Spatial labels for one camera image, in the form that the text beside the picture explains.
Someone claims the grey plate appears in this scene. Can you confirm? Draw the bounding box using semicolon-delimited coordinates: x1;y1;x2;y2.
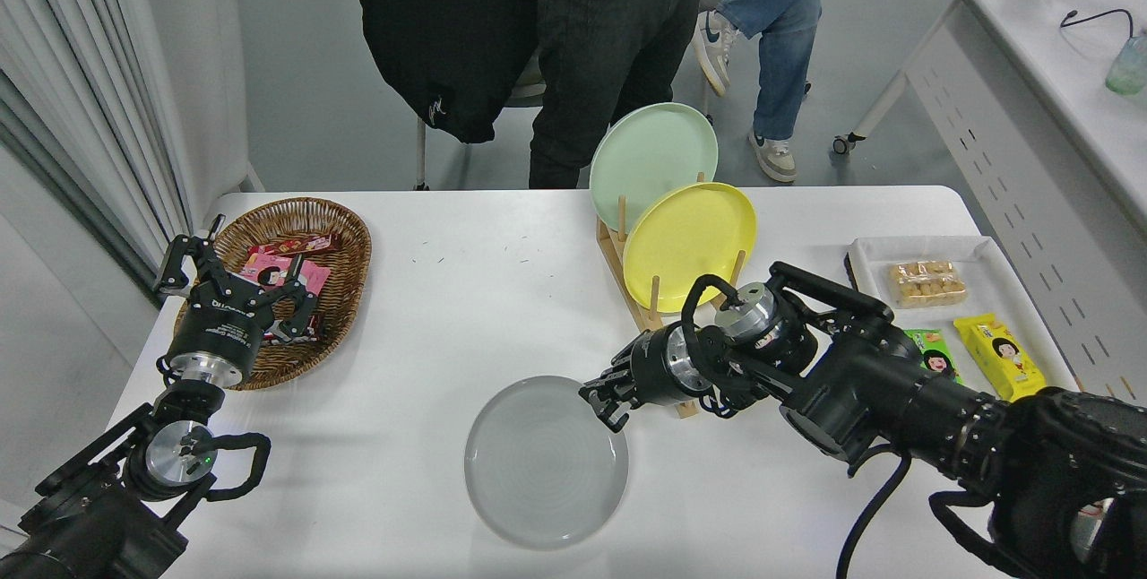
464;376;630;551

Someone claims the dark red snack bar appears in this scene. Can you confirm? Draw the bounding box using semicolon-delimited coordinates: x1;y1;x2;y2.
260;313;326;345

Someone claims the black cable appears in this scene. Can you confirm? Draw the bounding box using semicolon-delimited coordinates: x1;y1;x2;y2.
1061;8;1135;38

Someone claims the yellow snack packet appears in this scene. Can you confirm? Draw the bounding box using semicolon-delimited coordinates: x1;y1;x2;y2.
953;312;1048;402

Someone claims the brown wicker basket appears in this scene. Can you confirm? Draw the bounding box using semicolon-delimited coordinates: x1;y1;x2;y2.
173;197;373;393

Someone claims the black jacket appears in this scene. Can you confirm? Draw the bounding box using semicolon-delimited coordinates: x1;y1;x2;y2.
346;0;545;145

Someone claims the clear peanut snack packet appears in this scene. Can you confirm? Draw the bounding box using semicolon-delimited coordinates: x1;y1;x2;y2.
887;260;969;308

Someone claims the pale green plate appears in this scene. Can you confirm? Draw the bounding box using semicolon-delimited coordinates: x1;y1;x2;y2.
589;102;720;235

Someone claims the pale green glass jar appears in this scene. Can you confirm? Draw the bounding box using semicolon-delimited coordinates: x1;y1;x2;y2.
1105;30;1147;96

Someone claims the seated person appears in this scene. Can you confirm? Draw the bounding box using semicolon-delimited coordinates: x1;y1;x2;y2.
690;0;879;183

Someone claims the yellow plate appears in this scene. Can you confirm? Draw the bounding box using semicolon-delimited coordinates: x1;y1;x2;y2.
622;182;758;313

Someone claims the pink snack packet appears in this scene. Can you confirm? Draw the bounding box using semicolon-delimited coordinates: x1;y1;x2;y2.
240;252;331;311

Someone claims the white curtain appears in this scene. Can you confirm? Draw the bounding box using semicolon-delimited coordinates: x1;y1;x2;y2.
0;0;194;293

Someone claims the green snack packet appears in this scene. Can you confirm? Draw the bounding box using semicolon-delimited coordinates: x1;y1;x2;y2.
903;329;964;383

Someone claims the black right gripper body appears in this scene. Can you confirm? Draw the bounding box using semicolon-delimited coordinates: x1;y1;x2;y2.
631;325;683;409

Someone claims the standing person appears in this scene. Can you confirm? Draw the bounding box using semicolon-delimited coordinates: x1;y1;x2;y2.
529;0;709;190

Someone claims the grey chair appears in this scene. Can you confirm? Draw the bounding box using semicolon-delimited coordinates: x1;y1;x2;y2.
414;50;549;192

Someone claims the white tray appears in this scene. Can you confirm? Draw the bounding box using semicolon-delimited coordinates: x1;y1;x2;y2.
847;237;1081;392

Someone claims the wooden plate rack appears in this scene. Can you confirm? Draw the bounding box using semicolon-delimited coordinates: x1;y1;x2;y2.
596;171;749;419

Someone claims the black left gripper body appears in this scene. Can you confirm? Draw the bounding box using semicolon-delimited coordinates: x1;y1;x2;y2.
165;289;272;375

